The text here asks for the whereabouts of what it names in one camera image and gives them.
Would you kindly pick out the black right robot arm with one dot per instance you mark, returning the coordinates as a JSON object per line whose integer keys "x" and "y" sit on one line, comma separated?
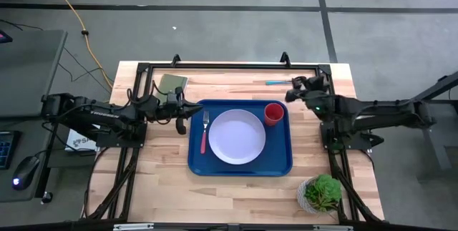
{"x": 375, "y": 113}

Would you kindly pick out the dark device with pink light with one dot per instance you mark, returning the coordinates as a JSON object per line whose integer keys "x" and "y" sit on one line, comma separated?
{"x": 4, "y": 37}

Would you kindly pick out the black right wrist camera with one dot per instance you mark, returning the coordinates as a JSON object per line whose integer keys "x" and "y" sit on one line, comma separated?
{"x": 317, "y": 82}

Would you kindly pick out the red plastic cup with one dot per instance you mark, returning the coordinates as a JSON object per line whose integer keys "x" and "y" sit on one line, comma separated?
{"x": 273, "y": 114}

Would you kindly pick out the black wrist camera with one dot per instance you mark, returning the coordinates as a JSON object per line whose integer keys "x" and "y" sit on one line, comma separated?
{"x": 317, "y": 82}
{"x": 172, "y": 98}

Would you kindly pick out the blue plastic tray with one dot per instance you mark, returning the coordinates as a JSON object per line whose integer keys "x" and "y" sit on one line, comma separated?
{"x": 275, "y": 152}

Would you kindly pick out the green artificial plant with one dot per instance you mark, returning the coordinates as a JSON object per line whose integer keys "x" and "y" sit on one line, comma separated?
{"x": 323, "y": 191}

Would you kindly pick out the black computer mouse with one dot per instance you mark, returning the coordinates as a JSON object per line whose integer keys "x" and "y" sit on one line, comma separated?
{"x": 25, "y": 172}

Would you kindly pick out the silver aluminium bracket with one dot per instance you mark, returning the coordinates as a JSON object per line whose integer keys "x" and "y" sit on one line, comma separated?
{"x": 332, "y": 228}
{"x": 132, "y": 227}

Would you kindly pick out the white woven plant pot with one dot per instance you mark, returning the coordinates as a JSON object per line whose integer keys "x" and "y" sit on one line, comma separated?
{"x": 302, "y": 199}

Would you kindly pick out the black keyboard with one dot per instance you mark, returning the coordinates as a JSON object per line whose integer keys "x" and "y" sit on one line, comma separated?
{"x": 5, "y": 150}

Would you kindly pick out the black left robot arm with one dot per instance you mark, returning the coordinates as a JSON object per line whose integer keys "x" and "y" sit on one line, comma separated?
{"x": 103, "y": 114}

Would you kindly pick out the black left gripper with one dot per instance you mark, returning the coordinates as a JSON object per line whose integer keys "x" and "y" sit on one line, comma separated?
{"x": 170, "y": 111}

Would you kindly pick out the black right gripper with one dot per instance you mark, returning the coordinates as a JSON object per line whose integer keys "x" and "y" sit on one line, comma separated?
{"x": 315, "y": 95}

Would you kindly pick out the black aluminium table frame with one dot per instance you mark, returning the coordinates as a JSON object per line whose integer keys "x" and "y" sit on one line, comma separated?
{"x": 232, "y": 66}

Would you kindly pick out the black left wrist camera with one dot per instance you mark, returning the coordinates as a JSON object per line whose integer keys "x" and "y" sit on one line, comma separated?
{"x": 172, "y": 98}

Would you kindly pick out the white printed paper sheet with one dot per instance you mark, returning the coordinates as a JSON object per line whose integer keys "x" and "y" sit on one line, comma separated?
{"x": 77, "y": 141}

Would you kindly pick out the black desk foot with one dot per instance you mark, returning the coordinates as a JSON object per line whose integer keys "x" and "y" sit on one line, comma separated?
{"x": 47, "y": 197}

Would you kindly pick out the dark grey metal stand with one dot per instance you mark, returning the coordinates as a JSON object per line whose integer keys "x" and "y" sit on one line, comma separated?
{"x": 443, "y": 85}

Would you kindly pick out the grey desk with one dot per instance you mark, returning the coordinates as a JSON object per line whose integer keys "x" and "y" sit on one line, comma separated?
{"x": 28, "y": 73}

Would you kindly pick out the white round plate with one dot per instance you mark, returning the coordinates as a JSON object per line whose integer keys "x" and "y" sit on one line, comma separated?
{"x": 236, "y": 136}

